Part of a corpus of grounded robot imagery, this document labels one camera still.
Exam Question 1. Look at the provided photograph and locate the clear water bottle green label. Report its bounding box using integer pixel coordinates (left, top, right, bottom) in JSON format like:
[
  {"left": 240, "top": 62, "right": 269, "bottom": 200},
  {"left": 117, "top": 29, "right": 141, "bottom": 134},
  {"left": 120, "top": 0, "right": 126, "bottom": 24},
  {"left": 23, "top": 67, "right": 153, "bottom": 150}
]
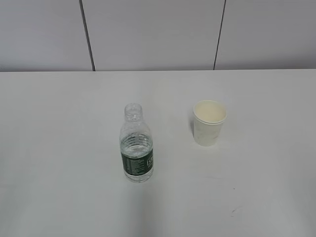
[{"left": 119, "top": 103, "right": 154, "bottom": 183}]

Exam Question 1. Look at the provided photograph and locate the white paper cup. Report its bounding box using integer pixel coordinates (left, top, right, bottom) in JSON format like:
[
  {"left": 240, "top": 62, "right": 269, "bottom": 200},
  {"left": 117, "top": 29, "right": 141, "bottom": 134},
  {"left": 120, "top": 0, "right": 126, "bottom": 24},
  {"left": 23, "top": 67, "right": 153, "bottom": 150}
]
[{"left": 193, "top": 100, "right": 227, "bottom": 147}]

